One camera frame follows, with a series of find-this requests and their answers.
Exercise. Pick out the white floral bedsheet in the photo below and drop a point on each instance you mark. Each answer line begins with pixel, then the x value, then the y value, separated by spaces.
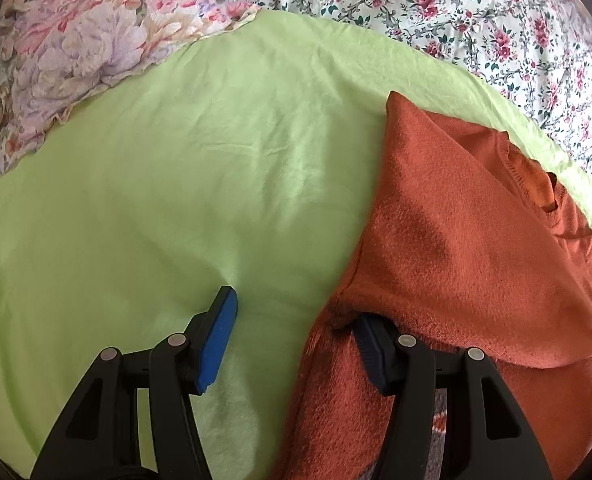
pixel 426 5

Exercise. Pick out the orange knit sweater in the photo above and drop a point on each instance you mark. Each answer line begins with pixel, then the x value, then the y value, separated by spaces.
pixel 451 240

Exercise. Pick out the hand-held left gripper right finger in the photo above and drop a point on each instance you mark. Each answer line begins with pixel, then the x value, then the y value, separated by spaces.
pixel 371 350

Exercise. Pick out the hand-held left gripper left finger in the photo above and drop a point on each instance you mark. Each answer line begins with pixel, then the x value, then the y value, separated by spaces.
pixel 218 340

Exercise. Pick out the floral ruffled pillow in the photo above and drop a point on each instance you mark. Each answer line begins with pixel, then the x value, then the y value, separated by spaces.
pixel 76 45

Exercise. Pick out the light green bed sheet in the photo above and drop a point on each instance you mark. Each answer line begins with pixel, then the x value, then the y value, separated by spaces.
pixel 176 185

